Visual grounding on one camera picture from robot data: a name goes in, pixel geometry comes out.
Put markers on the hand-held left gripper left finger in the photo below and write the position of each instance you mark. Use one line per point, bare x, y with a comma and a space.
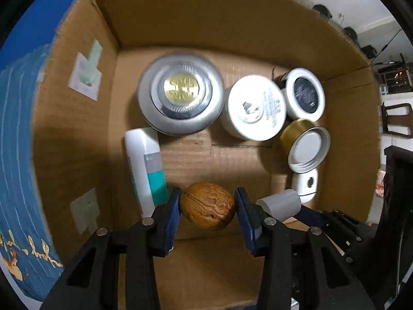
172, 213

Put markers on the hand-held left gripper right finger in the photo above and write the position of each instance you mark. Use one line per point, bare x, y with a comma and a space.
243, 216

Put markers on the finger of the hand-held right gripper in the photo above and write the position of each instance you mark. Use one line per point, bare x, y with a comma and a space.
348, 232
311, 217

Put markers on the small white cylinder cap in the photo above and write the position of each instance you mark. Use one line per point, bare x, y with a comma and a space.
280, 205

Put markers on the small white rounded case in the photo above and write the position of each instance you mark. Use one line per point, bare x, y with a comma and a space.
306, 184

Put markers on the brown walnut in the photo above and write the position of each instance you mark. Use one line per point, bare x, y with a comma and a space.
208, 206

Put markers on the white and teal tube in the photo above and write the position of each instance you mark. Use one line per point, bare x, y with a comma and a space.
145, 164

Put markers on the gold tin with white lid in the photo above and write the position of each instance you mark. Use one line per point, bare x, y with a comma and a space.
308, 148

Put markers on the white round jar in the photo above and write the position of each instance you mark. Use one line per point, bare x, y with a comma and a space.
253, 106

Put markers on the silver round tin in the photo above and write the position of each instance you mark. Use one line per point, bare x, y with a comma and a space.
180, 93

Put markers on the white jar with black lid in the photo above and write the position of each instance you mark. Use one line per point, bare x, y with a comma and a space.
305, 92

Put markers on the cardboard box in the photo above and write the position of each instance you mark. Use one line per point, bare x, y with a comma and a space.
200, 22

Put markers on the orange patterned cloth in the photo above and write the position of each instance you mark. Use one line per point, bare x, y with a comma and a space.
380, 184

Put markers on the dark wooden chair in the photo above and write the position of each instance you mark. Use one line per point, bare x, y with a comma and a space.
397, 119

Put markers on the blue striped blanket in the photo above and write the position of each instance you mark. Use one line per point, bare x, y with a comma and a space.
19, 168

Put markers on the short floor barbell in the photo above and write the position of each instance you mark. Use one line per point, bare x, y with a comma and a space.
350, 34

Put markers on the blue cushion mat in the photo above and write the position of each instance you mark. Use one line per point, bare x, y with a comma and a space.
35, 19

